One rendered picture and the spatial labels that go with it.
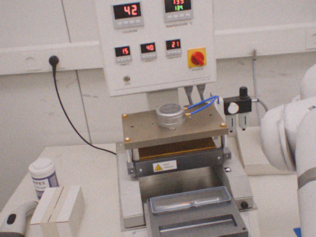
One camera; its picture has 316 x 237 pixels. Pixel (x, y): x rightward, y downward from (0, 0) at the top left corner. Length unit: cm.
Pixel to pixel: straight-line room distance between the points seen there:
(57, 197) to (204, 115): 56
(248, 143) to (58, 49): 83
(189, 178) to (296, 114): 63
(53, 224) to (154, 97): 48
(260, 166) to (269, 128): 89
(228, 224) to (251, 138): 76
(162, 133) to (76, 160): 74
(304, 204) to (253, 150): 109
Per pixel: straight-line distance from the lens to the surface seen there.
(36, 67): 169
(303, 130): 50
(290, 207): 135
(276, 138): 57
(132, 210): 100
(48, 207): 132
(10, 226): 134
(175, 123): 105
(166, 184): 114
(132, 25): 112
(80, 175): 160
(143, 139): 100
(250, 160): 149
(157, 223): 91
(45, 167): 142
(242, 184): 103
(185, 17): 113
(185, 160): 103
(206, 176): 116
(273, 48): 158
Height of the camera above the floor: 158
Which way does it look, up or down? 26 degrees down
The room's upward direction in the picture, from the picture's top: 7 degrees counter-clockwise
